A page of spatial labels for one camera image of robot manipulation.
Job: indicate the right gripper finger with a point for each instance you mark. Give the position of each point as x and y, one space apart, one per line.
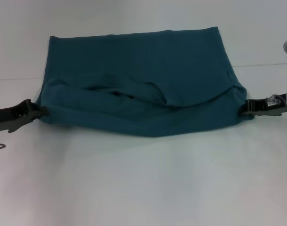
248 107

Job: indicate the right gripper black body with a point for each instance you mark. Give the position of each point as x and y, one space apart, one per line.
269 107

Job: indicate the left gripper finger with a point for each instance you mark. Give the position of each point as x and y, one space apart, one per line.
44 113

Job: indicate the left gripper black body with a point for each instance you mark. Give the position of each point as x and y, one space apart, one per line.
14 116

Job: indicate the teal t-shirt with FREE! print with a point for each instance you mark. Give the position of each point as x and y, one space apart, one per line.
143 94

